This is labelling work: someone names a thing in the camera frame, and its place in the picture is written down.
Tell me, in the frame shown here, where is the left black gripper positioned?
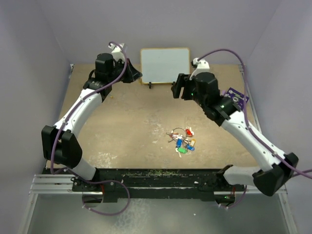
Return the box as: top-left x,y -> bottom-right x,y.
108,58 -> 142,85

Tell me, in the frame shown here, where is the keyring with coloured key tags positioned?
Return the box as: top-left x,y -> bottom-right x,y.
166,127 -> 196,158

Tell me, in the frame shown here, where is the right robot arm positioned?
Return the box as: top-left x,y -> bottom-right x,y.
171,72 -> 299,196

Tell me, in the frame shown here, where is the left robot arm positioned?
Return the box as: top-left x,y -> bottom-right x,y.
41,52 -> 142,191

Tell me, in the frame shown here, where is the small whiteboard on stand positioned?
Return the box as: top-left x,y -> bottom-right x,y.
140,47 -> 191,86

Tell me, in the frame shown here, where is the purple card package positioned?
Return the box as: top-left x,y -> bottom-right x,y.
224,87 -> 249,110

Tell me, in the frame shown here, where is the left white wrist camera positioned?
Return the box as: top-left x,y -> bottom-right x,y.
108,43 -> 127,61

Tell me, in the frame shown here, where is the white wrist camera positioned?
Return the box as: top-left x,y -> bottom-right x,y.
190,58 -> 210,80
108,43 -> 127,61

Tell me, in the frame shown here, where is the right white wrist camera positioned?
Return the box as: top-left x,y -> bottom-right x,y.
190,58 -> 210,80

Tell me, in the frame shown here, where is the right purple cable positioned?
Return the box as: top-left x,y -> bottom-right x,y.
197,49 -> 312,210

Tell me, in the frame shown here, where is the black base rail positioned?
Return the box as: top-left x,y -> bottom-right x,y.
55,168 -> 247,204

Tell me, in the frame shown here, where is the aluminium frame rail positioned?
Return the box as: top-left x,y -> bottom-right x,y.
28,173 -> 76,195

